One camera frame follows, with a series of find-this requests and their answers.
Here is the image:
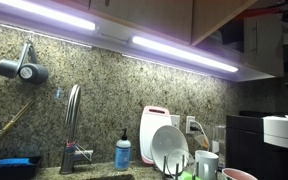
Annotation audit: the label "white pink cutting board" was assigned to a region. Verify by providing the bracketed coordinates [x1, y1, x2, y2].
[139, 106, 171, 164]

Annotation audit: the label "white plug and cord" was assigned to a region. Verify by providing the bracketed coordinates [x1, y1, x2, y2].
[189, 120, 212, 149]

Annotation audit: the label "white ceramic plate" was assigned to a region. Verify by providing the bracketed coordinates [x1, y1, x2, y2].
[150, 125, 188, 169]

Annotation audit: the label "green plastic container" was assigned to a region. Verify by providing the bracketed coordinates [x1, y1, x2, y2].
[179, 171, 202, 180]

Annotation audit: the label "wooden upper cabinet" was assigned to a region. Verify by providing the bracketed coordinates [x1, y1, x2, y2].
[53, 0, 258, 46]

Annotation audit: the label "wooden chopsticks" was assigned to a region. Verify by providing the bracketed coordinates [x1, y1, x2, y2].
[0, 101, 33, 138]

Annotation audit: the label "blue sponge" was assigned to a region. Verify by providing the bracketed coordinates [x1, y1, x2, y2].
[0, 158, 32, 166]

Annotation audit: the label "white wall outlet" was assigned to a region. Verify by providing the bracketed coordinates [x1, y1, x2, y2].
[186, 116, 196, 134]

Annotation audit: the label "metal dish drying rack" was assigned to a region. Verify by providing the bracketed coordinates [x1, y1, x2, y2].
[154, 153, 195, 180]

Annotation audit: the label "white light switch plate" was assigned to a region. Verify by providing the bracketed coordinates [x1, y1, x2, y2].
[171, 115, 180, 128]

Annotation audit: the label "right under-cabinet light bar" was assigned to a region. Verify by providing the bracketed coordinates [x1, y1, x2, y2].
[132, 36, 238, 72]

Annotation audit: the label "clear glass bowl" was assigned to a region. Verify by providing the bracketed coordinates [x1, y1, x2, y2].
[166, 148, 195, 177]

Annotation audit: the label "pink interior mug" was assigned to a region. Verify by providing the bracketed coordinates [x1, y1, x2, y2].
[222, 168, 258, 180]

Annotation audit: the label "under-cabinet light bar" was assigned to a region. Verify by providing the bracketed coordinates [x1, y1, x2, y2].
[132, 36, 238, 72]
[0, 0, 96, 31]

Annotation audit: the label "left under-cabinet light bar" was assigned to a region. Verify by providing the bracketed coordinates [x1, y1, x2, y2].
[0, 0, 96, 31]

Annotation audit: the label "white ceramic mug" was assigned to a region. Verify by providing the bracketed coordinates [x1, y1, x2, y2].
[195, 150, 219, 180]

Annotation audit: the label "black sponge tray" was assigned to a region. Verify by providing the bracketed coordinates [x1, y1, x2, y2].
[0, 156, 42, 180]

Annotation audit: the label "clear drinking glass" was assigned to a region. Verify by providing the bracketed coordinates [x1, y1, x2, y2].
[212, 124, 226, 168]

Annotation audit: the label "blue soap dispenser bottle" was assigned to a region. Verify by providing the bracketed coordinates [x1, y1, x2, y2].
[114, 128, 131, 171]

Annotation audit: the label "stainless steel faucet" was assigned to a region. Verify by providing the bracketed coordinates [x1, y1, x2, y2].
[59, 84, 93, 175]

